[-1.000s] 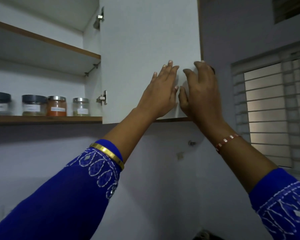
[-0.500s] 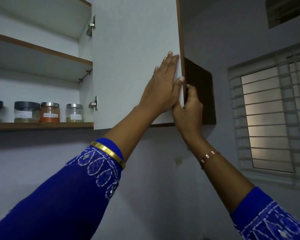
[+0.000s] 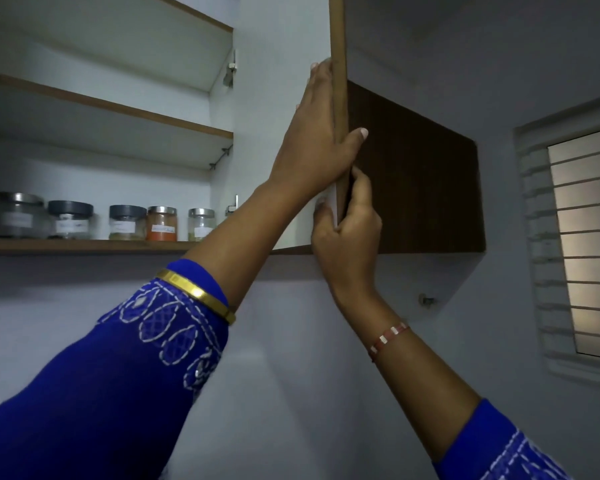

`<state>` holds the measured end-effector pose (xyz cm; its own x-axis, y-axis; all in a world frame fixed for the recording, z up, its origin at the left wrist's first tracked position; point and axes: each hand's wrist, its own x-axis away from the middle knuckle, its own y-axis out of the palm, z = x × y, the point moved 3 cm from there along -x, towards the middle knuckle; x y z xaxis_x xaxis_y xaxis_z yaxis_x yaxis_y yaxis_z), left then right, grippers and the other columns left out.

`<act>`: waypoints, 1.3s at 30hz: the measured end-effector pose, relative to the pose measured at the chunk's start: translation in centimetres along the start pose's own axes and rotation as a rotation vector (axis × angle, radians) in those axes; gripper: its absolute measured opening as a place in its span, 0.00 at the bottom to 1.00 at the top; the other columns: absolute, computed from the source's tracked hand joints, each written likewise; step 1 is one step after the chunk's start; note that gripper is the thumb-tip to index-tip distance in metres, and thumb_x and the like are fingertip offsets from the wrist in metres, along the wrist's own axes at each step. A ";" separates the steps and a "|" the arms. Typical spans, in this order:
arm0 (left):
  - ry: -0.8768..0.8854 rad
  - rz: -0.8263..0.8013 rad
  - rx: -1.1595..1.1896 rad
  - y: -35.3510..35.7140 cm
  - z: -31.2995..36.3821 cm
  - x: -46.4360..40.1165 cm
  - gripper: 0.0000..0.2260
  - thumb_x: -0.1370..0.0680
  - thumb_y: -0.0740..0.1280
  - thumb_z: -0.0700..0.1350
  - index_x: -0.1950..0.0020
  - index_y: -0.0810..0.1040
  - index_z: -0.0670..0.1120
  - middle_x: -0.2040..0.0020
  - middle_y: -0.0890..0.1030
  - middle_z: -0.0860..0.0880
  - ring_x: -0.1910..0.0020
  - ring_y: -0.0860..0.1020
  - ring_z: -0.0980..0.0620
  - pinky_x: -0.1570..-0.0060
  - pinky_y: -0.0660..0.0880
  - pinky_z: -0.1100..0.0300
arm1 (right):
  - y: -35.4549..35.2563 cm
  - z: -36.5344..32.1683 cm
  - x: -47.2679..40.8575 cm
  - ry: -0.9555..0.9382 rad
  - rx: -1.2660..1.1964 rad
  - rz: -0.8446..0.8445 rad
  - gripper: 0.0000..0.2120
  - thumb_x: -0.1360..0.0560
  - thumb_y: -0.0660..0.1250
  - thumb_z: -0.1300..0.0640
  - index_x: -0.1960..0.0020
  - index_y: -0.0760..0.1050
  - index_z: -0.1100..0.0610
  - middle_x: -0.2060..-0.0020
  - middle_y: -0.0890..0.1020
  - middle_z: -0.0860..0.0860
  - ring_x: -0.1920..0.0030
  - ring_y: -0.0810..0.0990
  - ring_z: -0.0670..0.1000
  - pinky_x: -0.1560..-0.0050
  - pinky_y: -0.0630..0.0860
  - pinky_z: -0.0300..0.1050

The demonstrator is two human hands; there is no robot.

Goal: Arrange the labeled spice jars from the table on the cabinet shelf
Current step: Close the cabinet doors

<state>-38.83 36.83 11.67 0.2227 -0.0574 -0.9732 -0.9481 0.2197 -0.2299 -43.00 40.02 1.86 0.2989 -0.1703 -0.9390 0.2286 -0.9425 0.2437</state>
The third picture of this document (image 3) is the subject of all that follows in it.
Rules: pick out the person's right hand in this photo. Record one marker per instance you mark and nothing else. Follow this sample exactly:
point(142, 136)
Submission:
point(350, 249)

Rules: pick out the person's left hand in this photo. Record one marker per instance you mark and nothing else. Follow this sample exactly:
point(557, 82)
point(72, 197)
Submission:
point(315, 149)

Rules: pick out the brown wooden cabinet door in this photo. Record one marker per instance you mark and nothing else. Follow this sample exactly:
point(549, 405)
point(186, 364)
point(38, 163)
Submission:
point(280, 94)

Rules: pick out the green fennel jar silver lid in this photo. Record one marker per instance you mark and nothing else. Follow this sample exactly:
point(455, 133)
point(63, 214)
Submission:
point(201, 224)

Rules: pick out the red chilli powder jar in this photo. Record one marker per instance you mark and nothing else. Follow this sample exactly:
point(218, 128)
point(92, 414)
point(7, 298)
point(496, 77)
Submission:
point(161, 224)

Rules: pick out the brown wooden wall cabinet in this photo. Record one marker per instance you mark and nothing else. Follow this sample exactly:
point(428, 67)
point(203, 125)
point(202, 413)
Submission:
point(130, 184)

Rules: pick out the garam masala jar grey lid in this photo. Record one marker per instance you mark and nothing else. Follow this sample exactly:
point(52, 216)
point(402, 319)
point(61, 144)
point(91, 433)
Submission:
point(127, 222)

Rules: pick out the black pepper jar grey lid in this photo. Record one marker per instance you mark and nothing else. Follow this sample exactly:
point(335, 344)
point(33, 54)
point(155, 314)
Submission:
point(70, 219)

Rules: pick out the cloves jar silver lid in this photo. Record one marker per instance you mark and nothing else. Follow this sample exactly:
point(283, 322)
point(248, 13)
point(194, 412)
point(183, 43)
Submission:
point(17, 217)

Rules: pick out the person's right forearm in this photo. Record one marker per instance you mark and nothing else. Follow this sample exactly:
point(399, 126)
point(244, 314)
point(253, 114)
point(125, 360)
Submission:
point(420, 379)

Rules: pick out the person's left forearm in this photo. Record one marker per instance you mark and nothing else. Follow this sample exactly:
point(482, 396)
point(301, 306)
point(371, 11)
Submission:
point(245, 244)

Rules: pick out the metal cabinet door hinge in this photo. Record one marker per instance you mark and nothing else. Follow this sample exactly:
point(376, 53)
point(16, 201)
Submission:
point(232, 207)
point(230, 69)

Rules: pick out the gold bangle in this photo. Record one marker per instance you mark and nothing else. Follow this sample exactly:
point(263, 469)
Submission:
point(197, 294)

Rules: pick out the white shelf with wooden edge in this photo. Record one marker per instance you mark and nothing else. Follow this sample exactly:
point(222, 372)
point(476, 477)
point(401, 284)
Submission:
point(105, 124)

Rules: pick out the white louvered window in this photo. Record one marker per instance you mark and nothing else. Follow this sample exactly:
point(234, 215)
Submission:
point(580, 234)

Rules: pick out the dark brown wooden wall unit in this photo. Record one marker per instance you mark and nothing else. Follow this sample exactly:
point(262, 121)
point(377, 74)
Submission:
point(420, 194)

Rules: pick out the small metal wall fixture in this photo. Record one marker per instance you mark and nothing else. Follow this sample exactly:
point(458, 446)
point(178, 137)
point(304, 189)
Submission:
point(427, 300)

